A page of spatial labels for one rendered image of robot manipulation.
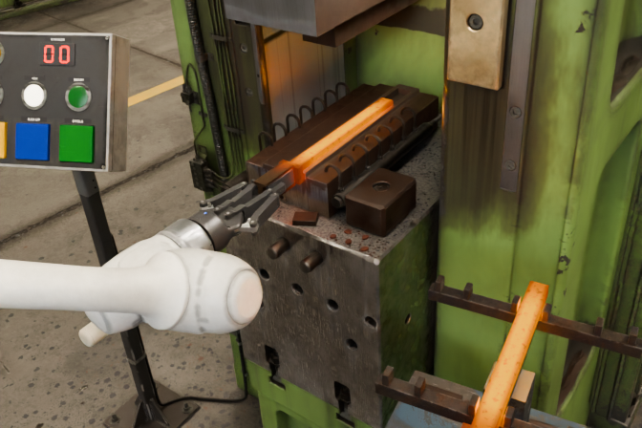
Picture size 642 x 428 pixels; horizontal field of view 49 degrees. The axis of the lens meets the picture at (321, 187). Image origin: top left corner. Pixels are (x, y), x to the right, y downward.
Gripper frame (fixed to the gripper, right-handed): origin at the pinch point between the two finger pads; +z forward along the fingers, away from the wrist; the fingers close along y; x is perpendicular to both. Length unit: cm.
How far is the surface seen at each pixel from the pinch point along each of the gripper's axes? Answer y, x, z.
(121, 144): -39.7, -1.6, -3.2
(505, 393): 53, -5, -18
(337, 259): 13.6, -11.4, -0.9
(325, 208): 6.8, -6.3, 5.1
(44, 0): -436, -93, 227
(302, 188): 1.7, -3.6, 5.1
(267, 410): -12, -69, 0
